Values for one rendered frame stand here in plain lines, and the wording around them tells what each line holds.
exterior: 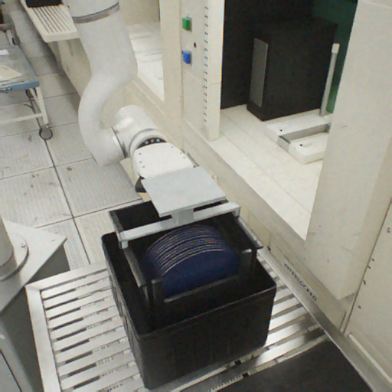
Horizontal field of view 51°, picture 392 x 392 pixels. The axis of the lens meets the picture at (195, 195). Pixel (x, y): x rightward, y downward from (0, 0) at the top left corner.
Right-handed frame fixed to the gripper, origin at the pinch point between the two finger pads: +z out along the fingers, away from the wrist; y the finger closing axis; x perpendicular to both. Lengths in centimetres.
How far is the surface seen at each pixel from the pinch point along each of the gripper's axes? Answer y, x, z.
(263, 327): -11.9, -27.1, 14.0
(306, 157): -50, -20, -27
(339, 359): -18.7, -22.6, 27.5
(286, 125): -55, -18, -43
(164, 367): 9.3, -27.5, 14.0
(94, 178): -8, -110, -174
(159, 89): -31, -25, -102
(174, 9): -28, 13, -74
